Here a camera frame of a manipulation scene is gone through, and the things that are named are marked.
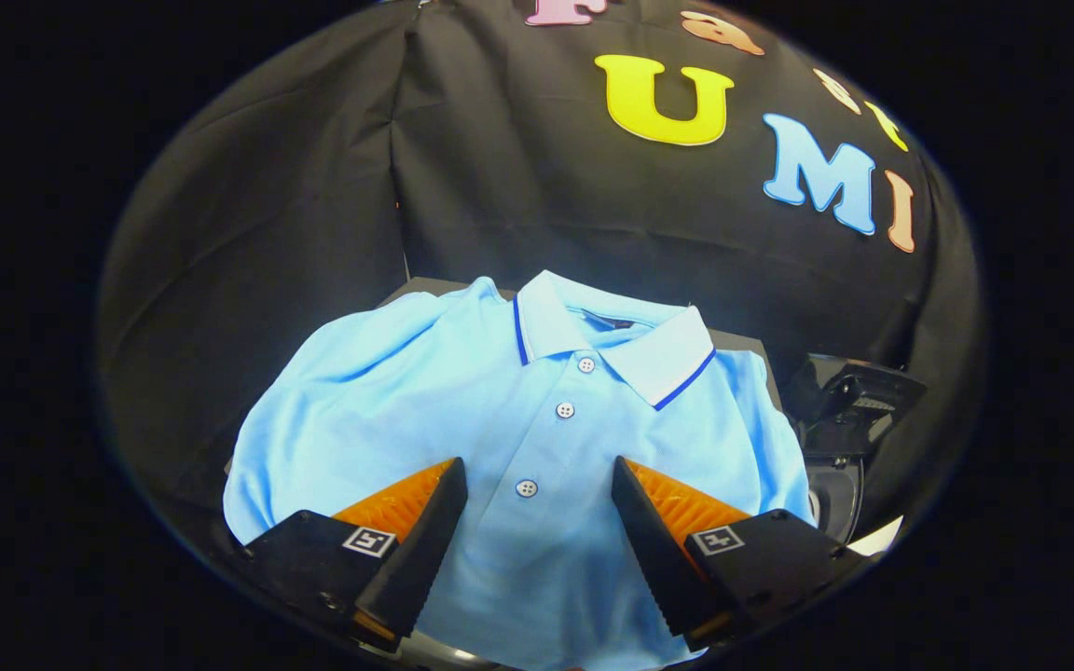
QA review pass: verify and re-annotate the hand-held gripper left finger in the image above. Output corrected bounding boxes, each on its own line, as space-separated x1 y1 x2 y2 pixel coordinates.
235 457 470 654

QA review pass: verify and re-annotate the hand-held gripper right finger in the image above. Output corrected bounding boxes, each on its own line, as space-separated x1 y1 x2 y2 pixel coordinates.
612 456 874 654

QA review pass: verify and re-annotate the light blue polo shirt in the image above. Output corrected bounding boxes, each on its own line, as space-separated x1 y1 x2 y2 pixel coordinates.
223 270 816 671

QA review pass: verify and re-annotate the dark glass washing machine lid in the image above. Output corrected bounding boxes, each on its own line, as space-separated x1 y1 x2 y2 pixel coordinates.
784 352 928 459

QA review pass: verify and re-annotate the grey cabinet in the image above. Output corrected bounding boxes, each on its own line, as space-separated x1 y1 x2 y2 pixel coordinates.
377 276 785 411

